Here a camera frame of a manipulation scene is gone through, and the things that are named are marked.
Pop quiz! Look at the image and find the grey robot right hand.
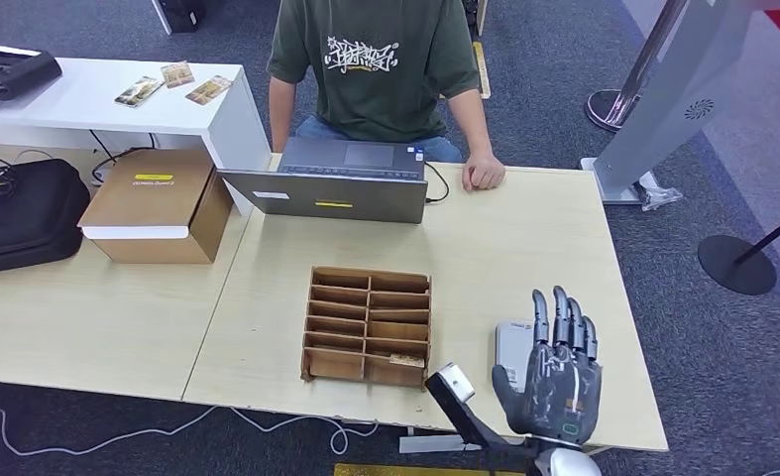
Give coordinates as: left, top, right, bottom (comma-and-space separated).
492, 286, 605, 448

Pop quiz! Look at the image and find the person's left hand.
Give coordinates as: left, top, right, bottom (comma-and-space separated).
461, 151, 507, 193

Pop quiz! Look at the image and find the brown slotted card organizer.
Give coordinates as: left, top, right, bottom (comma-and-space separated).
300, 266, 433, 389

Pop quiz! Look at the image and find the grey card reader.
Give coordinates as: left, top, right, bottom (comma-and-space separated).
494, 319, 536, 394

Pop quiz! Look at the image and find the person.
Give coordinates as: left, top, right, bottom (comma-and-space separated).
268, 0, 507, 193

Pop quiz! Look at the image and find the small printed card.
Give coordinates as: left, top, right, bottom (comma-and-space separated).
160, 60, 196, 89

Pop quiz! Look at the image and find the long printed card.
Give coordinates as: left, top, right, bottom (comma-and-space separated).
113, 75, 166, 109

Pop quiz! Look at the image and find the yellow floor tape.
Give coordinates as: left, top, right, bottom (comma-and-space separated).
471, 41, 493, 101

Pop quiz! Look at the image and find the white desk foot bar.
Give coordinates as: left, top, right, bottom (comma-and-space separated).
398, 433, 483, 454

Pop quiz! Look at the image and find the grey open laptop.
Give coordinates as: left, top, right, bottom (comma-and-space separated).
217, 137, 429, 225

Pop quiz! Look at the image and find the clear plastic bag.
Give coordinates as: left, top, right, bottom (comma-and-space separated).
637, 183, 685, 212

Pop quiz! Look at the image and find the silver kiosk stand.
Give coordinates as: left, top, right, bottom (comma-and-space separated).
580, 0, 758, 206

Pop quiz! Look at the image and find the brown cardboard box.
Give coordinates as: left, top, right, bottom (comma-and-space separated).
77, 149, 235, 266

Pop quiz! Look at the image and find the black cabinet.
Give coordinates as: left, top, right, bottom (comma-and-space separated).
151, 0, 208, 36

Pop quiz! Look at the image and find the white side table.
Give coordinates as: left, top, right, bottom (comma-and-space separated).
0, 58, 273, 217

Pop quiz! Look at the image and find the black carrying case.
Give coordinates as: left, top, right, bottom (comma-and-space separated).
0, 159, 93, 278

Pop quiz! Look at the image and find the black controller device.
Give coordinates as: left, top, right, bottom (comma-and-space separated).
0, 44, 63, 102

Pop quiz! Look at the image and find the black laptop power cable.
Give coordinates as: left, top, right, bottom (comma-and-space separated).
423, 161, 451, 205

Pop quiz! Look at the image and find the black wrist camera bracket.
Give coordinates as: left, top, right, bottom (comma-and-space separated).
425, 374, 542, 462

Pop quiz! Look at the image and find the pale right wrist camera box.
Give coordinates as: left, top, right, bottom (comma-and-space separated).
436, 363, 478, 404

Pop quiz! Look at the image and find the chrome stanchion post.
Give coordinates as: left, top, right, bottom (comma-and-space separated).
584, 0, 686, 134

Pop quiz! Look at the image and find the black stanchion post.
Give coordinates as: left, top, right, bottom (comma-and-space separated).
698, 201, 780, 297

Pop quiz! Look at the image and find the black cable under table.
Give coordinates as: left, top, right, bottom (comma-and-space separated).
88, 130, 161, 186

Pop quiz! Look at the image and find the white floor cable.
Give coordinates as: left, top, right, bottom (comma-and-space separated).
0, 404, 381, 458

